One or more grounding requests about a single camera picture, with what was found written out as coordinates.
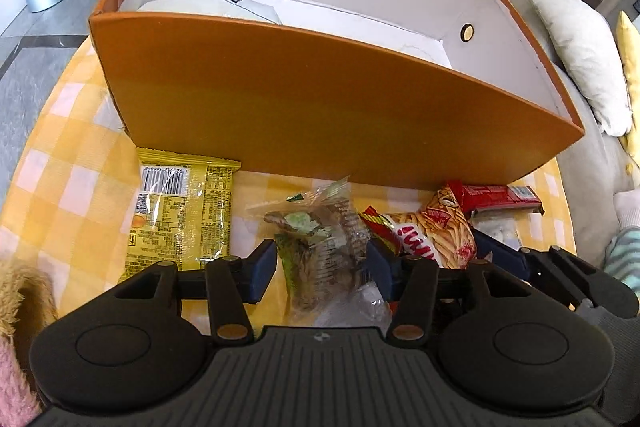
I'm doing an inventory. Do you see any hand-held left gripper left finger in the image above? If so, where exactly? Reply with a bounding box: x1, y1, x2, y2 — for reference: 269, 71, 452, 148
114, 238, 279, 341

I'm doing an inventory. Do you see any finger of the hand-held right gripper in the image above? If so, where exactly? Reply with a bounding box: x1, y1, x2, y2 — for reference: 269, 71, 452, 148
472, 230, 582, 306
548, 245, 640, 319

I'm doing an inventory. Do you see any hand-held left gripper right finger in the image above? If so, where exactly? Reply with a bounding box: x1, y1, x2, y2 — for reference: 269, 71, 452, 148
366, 238, 533, 342

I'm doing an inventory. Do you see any clear bag of white balls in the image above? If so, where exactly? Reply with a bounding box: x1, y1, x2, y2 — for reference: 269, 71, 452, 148
470, 214, 521, 253

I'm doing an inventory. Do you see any red chocolate bar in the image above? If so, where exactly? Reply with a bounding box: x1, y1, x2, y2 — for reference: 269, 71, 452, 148
446, 180, 545, 216

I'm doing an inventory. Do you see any clear packet with green print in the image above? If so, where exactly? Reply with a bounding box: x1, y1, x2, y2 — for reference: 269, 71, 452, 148
245, 177, 396, 328

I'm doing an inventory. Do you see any orange cardboard box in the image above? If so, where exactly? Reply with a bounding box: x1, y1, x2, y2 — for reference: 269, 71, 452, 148
89, 0, 586, 194

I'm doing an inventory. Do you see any teal striped pants leg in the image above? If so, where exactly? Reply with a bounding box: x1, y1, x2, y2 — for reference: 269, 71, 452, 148
602, 227, 640, 284

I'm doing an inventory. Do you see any red white striped fries packet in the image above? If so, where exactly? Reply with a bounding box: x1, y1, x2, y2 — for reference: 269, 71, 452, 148
360, 187, 479, 271

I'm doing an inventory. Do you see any white sock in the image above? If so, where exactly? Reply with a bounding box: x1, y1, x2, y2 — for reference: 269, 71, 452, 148
614, 191, 640, 233

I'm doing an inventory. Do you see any yellow snack packet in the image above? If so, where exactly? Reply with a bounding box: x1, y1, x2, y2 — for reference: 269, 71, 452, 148
120, 147, 242, 281

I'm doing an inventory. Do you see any grey sofa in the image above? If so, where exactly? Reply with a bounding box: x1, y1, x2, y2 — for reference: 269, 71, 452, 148
502, 0, 640, 269

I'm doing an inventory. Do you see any cream cushion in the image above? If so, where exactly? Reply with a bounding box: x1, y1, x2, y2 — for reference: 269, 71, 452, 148
525, 0, 634, 138

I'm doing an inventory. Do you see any yellow checkered tablecloth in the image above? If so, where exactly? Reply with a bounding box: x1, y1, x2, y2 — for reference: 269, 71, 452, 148
0, 34, 576, 358

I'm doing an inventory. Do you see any yellow cushion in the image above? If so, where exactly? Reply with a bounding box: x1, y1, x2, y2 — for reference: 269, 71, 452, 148
615, 11, 640, 178

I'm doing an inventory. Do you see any tan plush toy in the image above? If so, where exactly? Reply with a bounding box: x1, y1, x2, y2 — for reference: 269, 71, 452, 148
0, 259, 59, 344

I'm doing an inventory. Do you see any grey card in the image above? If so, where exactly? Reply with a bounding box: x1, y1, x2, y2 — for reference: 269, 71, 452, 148
205, 0, 284, 26

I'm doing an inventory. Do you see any reddish fuzzy cloth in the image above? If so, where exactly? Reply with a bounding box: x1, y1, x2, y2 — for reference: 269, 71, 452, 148
0, 334, 44, 427

